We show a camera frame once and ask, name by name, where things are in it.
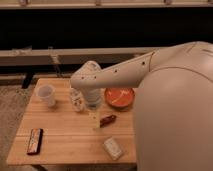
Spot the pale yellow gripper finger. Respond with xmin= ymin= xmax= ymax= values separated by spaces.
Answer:
xmin=89 ymin=110 xmax=100 ymax=129

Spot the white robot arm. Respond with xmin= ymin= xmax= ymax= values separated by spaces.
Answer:
xmin=71 ymin=41 xmax=213 ymax=171

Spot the brown sausage-shaped snack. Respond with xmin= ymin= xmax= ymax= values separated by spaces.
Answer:
xmin=100 ymin=115 xmax=117 ymax=127

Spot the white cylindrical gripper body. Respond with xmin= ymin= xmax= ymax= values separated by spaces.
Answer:
xmin=83 ymin=89 xmax=102 ymax=109

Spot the grey metal rail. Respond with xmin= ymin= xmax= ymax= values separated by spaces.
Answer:
xmin=0 ymin=47 xmax=158 ymax=66

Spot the white patterned bottle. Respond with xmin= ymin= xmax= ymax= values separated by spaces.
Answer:
xmin=70 ymin=88 xmax=84 ymax=112

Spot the white rectangular box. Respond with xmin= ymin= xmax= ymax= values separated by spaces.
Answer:
xmin=103 ymin=137 xmax=123 ymax=160

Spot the light wooden table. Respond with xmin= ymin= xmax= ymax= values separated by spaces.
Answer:
xmin=7 ymin=78 xmax=136 ymax=165

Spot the dark chocolate bar packet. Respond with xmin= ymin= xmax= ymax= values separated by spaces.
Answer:
xmin=27 ymin=128 xmax=43 ymax=155

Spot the translucent plastic cup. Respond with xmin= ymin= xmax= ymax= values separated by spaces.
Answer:
xmin=36 ymin=84 xmax=56 ymax=107

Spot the orange bowl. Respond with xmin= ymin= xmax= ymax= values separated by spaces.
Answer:
xmin=104 ymin=88 xmax=135 ymax=109

